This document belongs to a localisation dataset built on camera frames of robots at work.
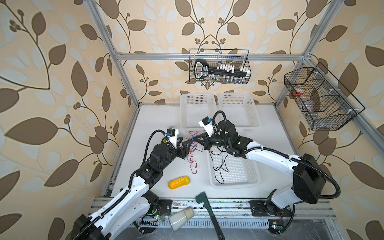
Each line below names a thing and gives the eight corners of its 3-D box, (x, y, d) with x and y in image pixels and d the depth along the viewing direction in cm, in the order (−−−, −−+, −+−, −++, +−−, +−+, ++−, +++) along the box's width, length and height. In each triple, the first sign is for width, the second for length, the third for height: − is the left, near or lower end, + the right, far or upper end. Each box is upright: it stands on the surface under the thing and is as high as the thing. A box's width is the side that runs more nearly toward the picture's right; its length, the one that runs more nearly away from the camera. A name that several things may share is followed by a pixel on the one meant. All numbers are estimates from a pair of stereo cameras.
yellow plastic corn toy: (169, 190, 82) (168, 188, 79) (168, 183, 84) (167, 181, 81) (190, 183, 84) (190, 181, 81) (189, 176, 86) (188, 174, 83)
